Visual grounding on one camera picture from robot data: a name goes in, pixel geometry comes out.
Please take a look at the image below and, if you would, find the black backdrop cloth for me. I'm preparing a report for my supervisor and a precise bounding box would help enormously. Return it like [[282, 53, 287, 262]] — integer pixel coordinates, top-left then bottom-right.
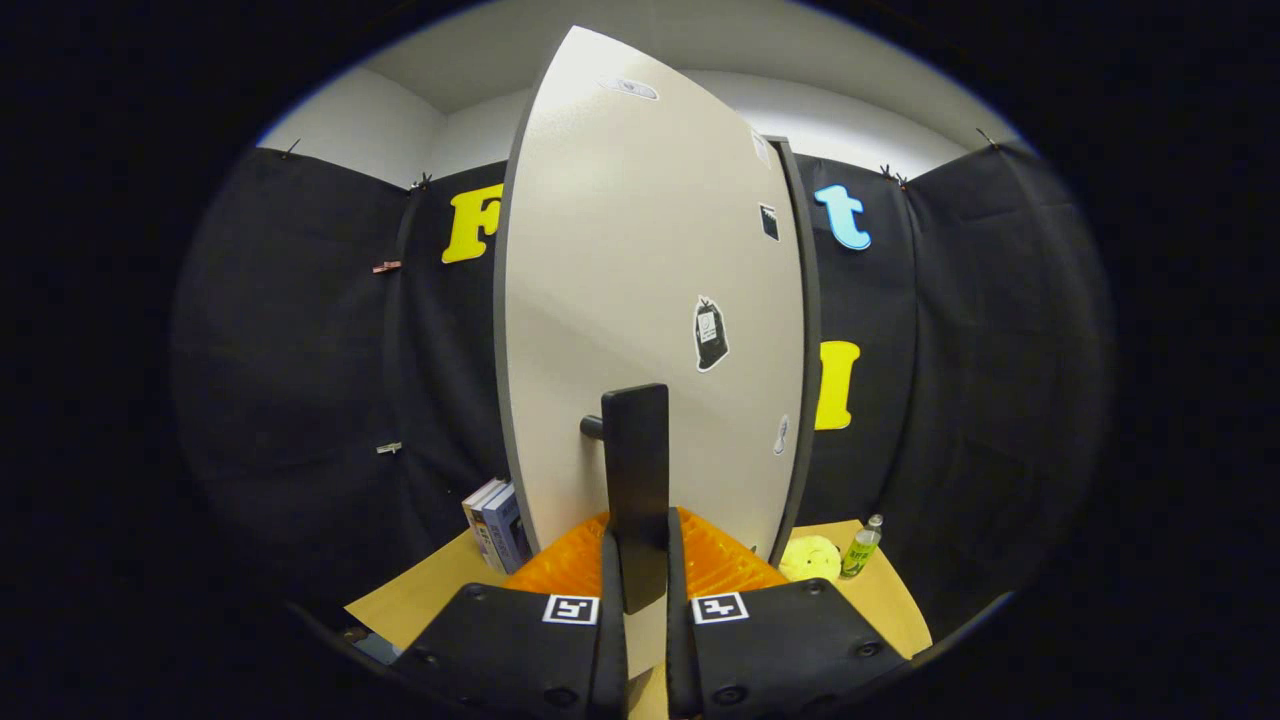
[[170, 140, 1116, 651]]

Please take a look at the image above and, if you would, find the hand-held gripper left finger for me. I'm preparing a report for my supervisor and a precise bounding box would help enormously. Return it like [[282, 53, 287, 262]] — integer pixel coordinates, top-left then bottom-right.
[[395, 510, 629, 720]]

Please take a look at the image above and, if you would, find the white spine book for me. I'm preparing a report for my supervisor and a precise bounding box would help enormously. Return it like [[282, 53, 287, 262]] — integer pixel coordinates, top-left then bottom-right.
[[469, 480, 511, 576]]

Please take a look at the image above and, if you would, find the green drink bottle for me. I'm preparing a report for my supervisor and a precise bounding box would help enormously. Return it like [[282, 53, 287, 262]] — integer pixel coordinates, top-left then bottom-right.
[[840, 514, 885, 581]]

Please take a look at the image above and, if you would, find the grey shoe cabinet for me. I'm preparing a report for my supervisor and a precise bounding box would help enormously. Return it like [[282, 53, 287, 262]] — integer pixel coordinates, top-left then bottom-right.
[[765, 135, 824, 568]]

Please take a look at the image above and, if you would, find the blue book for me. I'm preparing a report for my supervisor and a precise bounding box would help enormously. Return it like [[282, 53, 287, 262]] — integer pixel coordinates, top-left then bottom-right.
[[483, 483, 534, 575]]

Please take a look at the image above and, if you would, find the black door handle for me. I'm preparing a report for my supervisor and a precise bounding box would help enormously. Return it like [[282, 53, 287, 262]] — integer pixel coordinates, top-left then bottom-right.
[[580, 383, 671, 616]]

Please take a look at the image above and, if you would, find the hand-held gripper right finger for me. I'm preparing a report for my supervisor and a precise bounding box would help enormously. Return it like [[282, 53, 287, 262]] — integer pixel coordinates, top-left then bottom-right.
[[665, 507, 906, 720]]

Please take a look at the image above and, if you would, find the yellow plush toy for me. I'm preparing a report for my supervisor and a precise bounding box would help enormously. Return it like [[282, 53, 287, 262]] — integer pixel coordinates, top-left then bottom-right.
[[778, 535, 843, 584]]

